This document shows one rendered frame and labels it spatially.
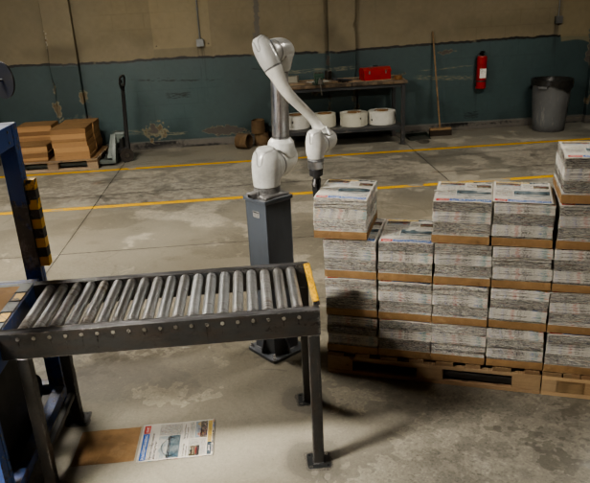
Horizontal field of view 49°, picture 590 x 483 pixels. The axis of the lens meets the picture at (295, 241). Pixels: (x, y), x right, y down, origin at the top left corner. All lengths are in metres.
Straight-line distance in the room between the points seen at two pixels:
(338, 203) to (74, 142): 6.23
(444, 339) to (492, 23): 7.43
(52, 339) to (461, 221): 1.99
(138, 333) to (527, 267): 1.91
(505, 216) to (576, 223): 0.32
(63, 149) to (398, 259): 6.49
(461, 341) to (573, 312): 0.58
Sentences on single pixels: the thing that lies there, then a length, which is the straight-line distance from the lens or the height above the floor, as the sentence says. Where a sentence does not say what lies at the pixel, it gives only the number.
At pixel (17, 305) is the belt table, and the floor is 0.80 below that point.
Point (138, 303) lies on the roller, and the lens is 2.98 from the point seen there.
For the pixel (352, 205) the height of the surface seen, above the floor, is 1.02.
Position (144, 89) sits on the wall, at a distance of 9.96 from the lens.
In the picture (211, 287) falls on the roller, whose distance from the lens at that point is 3.04.
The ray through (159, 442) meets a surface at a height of 0.01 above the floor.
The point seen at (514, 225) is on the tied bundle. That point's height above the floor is 0.95.
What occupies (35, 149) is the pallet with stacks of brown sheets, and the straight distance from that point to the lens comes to 9.32.
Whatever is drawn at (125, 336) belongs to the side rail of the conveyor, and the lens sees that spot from 2.82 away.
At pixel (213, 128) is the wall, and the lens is 9.96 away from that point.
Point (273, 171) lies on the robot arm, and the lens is 3.57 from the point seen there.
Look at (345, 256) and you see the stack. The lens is 3.46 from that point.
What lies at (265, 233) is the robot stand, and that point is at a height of 0.81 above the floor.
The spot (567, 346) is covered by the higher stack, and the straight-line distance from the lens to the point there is 3.64.
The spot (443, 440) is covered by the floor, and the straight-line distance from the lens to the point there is 3.35.
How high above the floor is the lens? 2.04
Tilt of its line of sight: 21 degrees down
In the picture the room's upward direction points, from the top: 3 degrees counter-clockwise
